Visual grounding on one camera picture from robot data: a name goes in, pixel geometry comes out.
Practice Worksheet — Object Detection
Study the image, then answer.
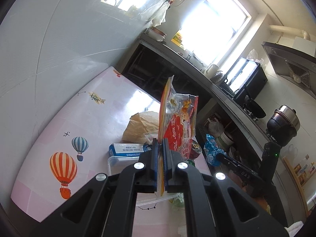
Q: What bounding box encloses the red can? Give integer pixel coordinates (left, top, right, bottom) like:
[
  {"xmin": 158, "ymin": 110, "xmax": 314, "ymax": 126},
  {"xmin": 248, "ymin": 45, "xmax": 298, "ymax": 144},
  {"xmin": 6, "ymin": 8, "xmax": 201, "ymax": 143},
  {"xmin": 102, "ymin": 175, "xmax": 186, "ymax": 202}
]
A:
[{"xmin": 189, "ymin": 140, "xmax": 203, "ymax": 161}]

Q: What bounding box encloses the blue plastic wrapper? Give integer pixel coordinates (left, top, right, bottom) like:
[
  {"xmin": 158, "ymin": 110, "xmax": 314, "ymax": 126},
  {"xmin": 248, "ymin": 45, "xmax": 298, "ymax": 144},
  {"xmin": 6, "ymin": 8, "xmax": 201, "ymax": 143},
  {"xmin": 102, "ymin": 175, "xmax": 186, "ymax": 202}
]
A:
[{"xmin": 204, "ymin": 134, "xmax": 226, "ymax": 166}]

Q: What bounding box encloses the black wok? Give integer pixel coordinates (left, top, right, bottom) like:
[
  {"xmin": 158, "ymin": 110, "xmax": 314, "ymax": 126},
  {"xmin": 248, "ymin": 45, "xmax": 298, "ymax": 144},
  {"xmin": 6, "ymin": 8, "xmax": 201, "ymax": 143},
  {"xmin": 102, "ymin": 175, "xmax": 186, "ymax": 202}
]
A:
[{"xmin": 243, "ymin": 95, "xmax": 267, "ymax": 119}]

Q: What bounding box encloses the white mug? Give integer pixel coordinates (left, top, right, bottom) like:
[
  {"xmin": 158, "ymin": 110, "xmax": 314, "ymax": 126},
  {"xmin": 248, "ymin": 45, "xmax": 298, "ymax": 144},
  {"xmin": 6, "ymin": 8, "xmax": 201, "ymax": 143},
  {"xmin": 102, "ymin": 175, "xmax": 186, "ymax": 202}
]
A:
[{"xmin": 206, "ymin": 64, "xmax": 219, "ymax": 78}]

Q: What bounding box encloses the yellow green box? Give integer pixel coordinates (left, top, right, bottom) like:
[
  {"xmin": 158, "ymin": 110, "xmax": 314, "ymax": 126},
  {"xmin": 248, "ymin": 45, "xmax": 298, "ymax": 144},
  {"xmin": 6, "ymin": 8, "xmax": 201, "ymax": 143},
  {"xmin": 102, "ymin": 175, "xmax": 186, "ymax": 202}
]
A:
[{"xmin": 171, "ymin": 31, "xmax": 184, "ymax": 45}]

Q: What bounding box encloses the crumpled brown paper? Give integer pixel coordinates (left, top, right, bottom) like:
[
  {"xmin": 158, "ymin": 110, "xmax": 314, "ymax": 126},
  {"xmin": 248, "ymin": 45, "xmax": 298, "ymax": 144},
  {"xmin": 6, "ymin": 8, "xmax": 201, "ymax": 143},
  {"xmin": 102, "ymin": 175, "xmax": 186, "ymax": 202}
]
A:
[{"xmin": 123, "ymin": 112, "xmax": 161, "ymax": 144}]

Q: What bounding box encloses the blue white carton box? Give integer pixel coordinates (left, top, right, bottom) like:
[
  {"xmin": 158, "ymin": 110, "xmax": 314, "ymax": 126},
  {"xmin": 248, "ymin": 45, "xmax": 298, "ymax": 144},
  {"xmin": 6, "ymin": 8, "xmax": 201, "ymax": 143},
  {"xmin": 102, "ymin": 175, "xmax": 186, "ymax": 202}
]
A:
[{"xmin": 109, "ymin": 143, "xmax": 152, "ymax": 157}]

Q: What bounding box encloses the clear plastic container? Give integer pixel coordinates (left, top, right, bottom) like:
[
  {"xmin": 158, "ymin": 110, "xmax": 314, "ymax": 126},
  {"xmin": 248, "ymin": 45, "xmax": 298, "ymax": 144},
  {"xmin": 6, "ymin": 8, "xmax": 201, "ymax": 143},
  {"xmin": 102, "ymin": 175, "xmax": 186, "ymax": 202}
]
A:
[{"xmin": 107, "ymin": 155, "xmax": 183, "ymax": 206}]

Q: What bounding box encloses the stack of bowls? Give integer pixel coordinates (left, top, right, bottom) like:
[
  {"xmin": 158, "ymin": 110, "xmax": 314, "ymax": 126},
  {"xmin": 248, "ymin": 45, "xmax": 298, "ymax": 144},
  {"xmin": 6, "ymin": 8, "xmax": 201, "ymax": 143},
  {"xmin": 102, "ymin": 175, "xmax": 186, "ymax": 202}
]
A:
[{"xmin": 219, "ymin": 131, "xmax": 234, "ymax": 149}]

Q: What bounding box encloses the red yellow snack bag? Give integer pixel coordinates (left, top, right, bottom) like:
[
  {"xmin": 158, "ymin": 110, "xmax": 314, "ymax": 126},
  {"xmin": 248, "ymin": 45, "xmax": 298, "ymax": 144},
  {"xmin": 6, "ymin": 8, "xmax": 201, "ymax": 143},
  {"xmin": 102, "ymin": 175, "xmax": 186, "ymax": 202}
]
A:
[{"xmin": 158, "ymin": 75, "xmax": 199, "ymax": 198}]

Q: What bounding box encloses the hanging clear plastic sheet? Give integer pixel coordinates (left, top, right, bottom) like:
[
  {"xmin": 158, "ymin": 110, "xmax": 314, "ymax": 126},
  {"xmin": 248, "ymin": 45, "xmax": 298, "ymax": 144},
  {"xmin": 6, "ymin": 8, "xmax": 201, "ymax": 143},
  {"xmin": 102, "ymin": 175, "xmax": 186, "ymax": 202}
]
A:
[{"xmin": 152, "ymin": 0, "xmax": 171, "ymax": 28}]

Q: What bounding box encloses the steel cooking pot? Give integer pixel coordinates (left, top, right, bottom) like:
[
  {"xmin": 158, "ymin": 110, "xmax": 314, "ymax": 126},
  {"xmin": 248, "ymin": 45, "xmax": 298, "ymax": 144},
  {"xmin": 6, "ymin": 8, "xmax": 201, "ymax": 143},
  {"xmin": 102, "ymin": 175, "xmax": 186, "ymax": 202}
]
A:
[{"xmin": 266, "ymin": 105, "xmax": 301, "ymax": 147}]

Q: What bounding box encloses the black glass-door cabinet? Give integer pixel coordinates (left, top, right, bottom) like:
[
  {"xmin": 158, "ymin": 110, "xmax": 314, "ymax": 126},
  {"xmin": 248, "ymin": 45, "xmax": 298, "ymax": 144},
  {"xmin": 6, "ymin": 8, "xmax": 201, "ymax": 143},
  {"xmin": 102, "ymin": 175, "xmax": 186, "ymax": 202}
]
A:
[{"xmin": 226, "ymin": 57, "xmax": 268, "ymax": 100}]

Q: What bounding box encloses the kitchen window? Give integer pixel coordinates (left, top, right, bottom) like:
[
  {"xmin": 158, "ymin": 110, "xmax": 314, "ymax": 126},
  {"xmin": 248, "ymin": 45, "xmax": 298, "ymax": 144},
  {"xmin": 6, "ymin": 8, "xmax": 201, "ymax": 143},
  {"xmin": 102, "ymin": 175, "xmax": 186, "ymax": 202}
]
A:
[{"xmin": 170, "ymin": 0, "xmax": 253, "ymax": 72}]

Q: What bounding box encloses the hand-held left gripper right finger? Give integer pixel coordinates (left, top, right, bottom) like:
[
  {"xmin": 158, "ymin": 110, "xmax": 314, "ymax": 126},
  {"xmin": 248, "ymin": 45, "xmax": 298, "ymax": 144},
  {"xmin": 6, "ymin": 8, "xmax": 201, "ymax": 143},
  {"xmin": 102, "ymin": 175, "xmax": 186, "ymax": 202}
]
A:
[{"xmin": 163, "ymin": 139, "xmax": 289, "ymax": 237}]

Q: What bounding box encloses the white exhaust pipe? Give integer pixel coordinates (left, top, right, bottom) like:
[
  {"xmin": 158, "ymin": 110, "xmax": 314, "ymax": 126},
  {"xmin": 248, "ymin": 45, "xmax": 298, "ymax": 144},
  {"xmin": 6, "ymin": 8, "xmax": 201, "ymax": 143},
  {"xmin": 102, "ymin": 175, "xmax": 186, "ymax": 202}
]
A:
[{"xmin": 269, "ymin": 25, "xmax": 316, "ymax": 41}]

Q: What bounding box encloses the wooden spice rack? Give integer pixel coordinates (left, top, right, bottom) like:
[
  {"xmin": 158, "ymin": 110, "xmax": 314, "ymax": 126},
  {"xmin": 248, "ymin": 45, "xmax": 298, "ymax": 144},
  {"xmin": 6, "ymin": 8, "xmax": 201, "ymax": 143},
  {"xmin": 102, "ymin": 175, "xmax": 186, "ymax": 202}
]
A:
[{"xmin": 283, "ymin": 155, "xmax": 316, "ymax": 216}]

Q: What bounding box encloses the white plastic bag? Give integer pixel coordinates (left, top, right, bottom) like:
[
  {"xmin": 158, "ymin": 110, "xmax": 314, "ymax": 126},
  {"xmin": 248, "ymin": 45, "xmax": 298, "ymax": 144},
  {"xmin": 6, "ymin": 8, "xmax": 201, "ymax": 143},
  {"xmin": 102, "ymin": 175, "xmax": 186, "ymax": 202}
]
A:
[{"xmin": 208, "ymin": 118, "xmax": 224, "ymax": 136}]

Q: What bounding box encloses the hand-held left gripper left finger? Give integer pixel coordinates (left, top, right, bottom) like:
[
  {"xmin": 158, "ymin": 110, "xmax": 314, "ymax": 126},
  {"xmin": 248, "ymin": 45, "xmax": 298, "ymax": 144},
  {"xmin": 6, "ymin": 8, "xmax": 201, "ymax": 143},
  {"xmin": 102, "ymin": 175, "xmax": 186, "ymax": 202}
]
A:
[{"xmin": 29, "ymin": 139, "xmax": 158, "ymax": 237}]

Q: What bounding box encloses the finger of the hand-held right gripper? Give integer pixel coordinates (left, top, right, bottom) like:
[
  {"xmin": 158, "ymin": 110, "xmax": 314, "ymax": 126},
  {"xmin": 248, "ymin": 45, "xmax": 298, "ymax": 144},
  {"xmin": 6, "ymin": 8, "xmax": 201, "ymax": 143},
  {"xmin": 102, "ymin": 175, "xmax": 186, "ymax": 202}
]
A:
[{"xmin": 216, "ymin": 153, "xmax": 239, "ymax": 171}]

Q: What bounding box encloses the steel range hood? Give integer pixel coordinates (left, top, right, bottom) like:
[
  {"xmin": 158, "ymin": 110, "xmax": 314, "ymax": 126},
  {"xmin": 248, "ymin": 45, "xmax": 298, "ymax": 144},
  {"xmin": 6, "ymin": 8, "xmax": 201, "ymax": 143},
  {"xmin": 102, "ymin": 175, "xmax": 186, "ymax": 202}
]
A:
[{"xmin": 262, "ymin": 41, "xmax": 316, "ymax": 90}]

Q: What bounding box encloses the grey kitchen counter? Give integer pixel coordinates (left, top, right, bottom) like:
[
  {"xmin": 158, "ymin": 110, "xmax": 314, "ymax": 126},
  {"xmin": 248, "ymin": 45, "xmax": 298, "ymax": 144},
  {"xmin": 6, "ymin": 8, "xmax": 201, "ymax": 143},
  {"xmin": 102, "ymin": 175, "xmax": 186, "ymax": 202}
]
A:
[{"xmin": 139, "ymin": 34, "xmax": 309, "ymax": 218}]

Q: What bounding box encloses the copper basin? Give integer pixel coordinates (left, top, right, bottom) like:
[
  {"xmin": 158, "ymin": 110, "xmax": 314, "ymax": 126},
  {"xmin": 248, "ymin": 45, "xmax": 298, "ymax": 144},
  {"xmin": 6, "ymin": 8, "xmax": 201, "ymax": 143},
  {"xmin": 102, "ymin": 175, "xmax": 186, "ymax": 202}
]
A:
[{"xmin": 148, "ymin": 27, "xmax": 167, "ymax": 41}]

